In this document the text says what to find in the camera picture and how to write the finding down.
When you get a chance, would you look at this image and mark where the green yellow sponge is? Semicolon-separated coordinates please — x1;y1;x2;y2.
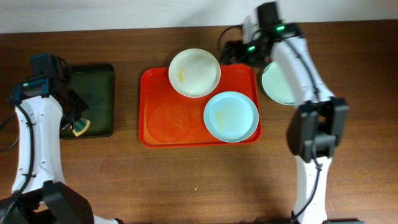
72;118;91;137

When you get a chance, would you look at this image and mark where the mint green plate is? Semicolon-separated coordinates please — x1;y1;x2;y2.
261;61;295;106

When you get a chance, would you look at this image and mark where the white plate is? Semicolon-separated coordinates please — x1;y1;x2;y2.
168;49;221;98

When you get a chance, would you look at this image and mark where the light blue plate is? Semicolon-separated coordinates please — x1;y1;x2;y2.
203;91;260;143

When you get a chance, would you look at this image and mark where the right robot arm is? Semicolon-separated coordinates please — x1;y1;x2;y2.
218;1;349;224

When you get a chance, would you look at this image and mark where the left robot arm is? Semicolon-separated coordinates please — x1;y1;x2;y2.
1;53;122;223

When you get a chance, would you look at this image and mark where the black water tray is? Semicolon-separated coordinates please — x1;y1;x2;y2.
60;64;115;140

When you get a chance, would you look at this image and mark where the red plastic tray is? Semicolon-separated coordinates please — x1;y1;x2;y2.
139;64;259;148

